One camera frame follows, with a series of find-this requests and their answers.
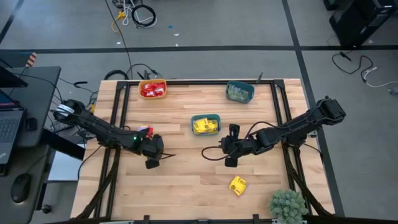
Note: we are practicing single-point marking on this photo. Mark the black computer mouse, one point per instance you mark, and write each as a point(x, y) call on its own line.
point(20, 186)

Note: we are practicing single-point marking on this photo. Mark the orange plastic bin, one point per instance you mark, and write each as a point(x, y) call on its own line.
point(140, 90)

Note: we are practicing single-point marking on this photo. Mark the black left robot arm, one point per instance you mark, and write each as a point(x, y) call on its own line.
point(102, 130)

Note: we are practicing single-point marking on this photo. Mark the yellow candy pack purple edge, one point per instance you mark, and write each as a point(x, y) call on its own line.
point(142, 127)

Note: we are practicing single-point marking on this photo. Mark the small black device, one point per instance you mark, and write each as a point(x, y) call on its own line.
point(31, 124)

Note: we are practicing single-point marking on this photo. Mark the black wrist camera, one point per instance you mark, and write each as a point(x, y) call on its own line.
point(152, 163)
point(231, 162)

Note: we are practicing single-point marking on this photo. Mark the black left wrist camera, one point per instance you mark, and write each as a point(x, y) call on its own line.
point(152, 163)

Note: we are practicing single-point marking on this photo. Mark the black caster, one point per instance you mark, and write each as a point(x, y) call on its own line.
point(46, 209)

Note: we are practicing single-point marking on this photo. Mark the small green potted plant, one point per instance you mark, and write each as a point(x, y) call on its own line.
point(287, 207)

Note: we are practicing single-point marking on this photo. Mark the clear green candy pack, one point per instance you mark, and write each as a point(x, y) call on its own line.
point(239, 92)

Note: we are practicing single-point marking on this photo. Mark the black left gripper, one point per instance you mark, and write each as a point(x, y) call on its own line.
point(154, 146)

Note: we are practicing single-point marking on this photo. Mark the black monitor edge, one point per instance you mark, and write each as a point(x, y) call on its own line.
point(9, 79)

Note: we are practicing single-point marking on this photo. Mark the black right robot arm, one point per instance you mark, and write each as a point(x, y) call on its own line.
point(298, 124)

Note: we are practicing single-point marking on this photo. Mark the orange black striped block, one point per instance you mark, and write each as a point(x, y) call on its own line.
point(31, 59)

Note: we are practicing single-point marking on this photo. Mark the black desk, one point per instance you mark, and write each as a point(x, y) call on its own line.
point(40, 93)

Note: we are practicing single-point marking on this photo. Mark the grey laptop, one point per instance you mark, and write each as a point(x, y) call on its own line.
point(9, 127)

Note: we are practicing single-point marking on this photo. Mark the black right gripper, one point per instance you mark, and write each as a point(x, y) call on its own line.
point(237, 147)

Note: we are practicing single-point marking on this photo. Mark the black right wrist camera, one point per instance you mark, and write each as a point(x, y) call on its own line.
point(231, 162)

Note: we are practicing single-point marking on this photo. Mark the red Skittles candy pack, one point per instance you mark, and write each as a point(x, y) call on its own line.
point(159, 89)
point(147, 90)
point(150, 132)

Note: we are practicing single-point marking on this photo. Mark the black aluminium table frame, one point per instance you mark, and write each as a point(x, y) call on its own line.
point(174, 222)

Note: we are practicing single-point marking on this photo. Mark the light teal plastic bin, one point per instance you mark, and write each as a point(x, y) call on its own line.
point(193, 125)

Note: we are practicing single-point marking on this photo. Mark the dark teal plastic bin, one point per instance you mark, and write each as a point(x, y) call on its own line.
point(229, 93)

